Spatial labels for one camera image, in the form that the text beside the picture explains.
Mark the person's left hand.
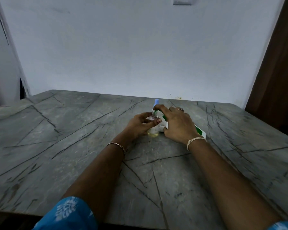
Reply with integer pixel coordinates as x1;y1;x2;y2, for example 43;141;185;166
115;112;162;148

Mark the thin metal bracelet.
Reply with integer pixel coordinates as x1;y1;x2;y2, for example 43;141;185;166
107;142;127;155

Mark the brown wooden door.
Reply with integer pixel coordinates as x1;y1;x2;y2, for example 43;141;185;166
244;0;288;142

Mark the clear bottle with yellow liquid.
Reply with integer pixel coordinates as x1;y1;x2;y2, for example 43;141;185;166
147;110;164;136

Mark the white wrist band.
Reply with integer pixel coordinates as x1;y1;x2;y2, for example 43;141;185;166
186;137;207;152

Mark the person's right forearm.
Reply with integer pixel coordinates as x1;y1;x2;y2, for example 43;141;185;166
187;139;285;230

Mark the person's right hand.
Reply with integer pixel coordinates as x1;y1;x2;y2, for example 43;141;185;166
153;104;202;145

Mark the person's left forearm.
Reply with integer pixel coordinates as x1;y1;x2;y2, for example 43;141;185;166
61;143;127;224

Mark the green and white box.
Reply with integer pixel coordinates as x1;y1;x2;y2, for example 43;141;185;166
162;114;206;139

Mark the blue patterned sleeve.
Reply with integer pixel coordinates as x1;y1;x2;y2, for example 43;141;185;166
32;196;99;230
266;221;288;230

